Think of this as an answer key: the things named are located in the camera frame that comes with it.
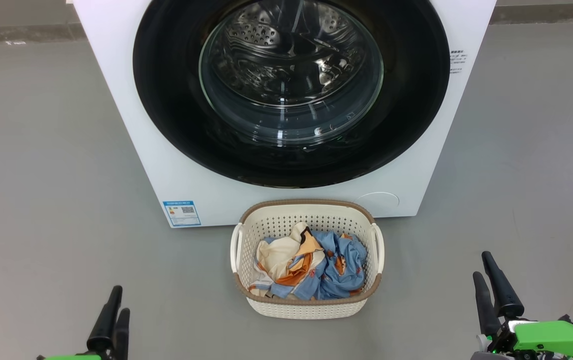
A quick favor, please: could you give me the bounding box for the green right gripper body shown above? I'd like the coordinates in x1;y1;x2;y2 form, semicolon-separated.
470;315;573;360

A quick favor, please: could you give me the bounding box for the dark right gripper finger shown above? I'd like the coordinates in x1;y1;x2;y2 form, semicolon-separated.
472;271;501;337
481;251;525;319

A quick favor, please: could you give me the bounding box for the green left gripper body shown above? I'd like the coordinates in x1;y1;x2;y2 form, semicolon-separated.
36;350;113;360

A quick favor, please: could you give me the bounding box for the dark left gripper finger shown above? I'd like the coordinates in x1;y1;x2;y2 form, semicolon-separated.
86;285;123;352
112;308;131;360

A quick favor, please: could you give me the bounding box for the blue garment with orange prints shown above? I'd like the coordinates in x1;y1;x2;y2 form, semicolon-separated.
300;230;368;301

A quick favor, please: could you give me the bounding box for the cream orange blue garment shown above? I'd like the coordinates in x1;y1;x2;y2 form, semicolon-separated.
249;221;328;301

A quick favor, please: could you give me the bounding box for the black round glass washer door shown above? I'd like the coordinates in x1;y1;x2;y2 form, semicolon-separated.
132;0;451;189

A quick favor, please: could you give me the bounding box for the white front-load washing machine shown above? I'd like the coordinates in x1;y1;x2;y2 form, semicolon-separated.
73;0;497;229

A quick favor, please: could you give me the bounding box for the steel perforated washer drum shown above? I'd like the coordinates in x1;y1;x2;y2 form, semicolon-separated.
200;0;384;144

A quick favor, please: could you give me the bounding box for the blue energy label sticker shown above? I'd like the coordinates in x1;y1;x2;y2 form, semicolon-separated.
162;200;202;228

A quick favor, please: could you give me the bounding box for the round white filter cover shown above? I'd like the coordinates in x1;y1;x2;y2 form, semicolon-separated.
354;192;400;219

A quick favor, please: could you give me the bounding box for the cream perforated laundry basket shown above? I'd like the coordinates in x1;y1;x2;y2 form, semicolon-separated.
230;199;385;320

